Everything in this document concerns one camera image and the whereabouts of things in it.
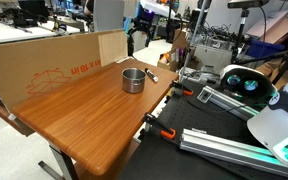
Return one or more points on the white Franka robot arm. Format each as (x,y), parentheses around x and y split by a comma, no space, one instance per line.
(280,123)

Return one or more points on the grey metal table leg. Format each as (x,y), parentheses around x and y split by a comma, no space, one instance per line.
(62,161)

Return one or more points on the blue plastic bin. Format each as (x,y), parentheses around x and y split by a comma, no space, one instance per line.
(262,48)

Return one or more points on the long aluminium extrusion rail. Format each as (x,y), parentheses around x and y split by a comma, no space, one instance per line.
(227,148)

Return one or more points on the white VR headset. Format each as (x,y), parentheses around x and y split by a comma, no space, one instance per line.
(247,81)

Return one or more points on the light wooden board panel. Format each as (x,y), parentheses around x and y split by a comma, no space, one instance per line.
(113,46)

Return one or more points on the black white Expo marker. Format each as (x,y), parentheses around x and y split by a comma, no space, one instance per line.
(151,75)

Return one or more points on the brown cardboard box sheet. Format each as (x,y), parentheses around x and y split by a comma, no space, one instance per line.
(34,66)

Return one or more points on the white workbench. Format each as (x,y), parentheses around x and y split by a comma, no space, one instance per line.
(14,33)

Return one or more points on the short aluminium extrusion rail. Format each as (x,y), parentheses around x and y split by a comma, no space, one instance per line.
(227,101)

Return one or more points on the slanted silver metal pole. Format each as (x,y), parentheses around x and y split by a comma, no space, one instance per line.
(193,36)

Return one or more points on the black perforated breadboard table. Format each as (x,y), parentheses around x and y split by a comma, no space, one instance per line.
(197,113)

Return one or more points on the black orange bar clamp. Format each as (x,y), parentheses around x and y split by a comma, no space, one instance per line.
(180,89)
(160,128)

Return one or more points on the small silver pot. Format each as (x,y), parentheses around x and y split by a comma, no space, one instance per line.
(133,83)

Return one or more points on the black camera tripod stand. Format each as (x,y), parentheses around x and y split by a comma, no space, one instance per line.
(240,30)

